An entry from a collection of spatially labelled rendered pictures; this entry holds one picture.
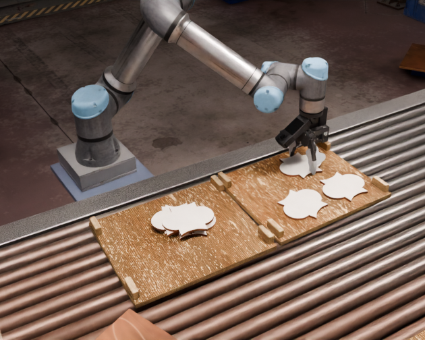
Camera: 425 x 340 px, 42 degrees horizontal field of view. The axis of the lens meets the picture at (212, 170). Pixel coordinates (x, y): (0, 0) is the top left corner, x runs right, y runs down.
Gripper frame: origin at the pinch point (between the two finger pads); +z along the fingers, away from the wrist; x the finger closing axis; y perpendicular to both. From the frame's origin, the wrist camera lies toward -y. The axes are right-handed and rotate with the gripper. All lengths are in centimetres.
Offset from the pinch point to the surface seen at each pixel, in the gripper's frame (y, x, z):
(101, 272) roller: -72, -9, 3
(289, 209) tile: -16.7, -16.4, -0.2
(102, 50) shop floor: 51, 341, 94
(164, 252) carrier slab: -55, -13, 1
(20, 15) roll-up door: 10, 461, 89
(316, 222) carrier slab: -13.4, -24.3, 0.6
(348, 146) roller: 23.9, 3.6, 2.6
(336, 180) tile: 4.1, -12.8, -0.3
